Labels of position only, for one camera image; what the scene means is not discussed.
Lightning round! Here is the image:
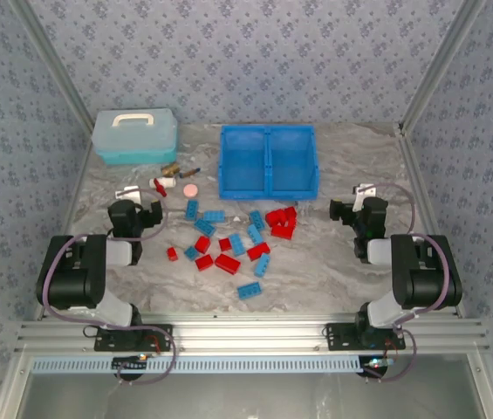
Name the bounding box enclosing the blue plastic bin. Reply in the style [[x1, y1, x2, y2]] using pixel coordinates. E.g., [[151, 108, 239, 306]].
[[267, 124, 321, 201], [217, 124, 271, 201]]

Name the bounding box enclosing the slotted grey cable duct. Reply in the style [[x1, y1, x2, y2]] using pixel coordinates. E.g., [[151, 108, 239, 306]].
[[31, 354, 372, 375]]

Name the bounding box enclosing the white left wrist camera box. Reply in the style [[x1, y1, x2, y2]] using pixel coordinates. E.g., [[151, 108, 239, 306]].
[[114, 185, 143, 203]]

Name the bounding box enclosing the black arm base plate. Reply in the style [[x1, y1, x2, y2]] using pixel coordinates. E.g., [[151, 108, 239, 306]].
[[325, 322, 406, 354], [93, 323, 175, 354]]

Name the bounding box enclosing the aluminium side rail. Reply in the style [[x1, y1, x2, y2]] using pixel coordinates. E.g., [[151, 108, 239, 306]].
[[396, 124, 468, 319], [31, 125, 99, 319]]

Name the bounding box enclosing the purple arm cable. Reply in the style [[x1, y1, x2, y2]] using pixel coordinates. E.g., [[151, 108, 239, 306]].
[[361, 182, 453, 384], [41, 187, 178, 386]]

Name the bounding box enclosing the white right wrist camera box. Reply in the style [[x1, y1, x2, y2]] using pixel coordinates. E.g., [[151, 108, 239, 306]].
[[353, 182, 379, 211]]

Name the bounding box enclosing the wide aluminium front rail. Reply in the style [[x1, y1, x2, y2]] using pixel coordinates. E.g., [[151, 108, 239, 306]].
[[13, 313, 490, 355]]

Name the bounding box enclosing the small circuit board with LED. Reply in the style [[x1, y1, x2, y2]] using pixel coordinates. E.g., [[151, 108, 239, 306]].
[[112, 354, 149, 373], [360, 356, 394, 373]]

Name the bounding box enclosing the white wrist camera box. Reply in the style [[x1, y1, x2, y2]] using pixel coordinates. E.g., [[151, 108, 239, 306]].
[[114, 185, 143, 203], [353, 182, 379, 211]]

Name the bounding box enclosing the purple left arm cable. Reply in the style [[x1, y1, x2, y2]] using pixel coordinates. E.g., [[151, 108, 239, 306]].
[[41, 187, 178, 386]]

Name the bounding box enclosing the teal storage box white handle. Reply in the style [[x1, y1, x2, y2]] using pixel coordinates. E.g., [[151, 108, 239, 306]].
[[92, 107, 181, 167]]

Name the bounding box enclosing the white valve with red handle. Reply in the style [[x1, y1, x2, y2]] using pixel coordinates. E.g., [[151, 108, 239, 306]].
[[148, 175, 178, 199]]

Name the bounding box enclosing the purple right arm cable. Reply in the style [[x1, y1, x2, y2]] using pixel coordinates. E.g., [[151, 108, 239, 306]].
[[361, 182, 453, 384]]

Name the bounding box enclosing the aluminium frame post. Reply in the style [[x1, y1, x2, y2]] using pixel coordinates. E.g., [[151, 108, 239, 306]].
[[396, 0, 488, 134], [10, 0, 97, 128]]

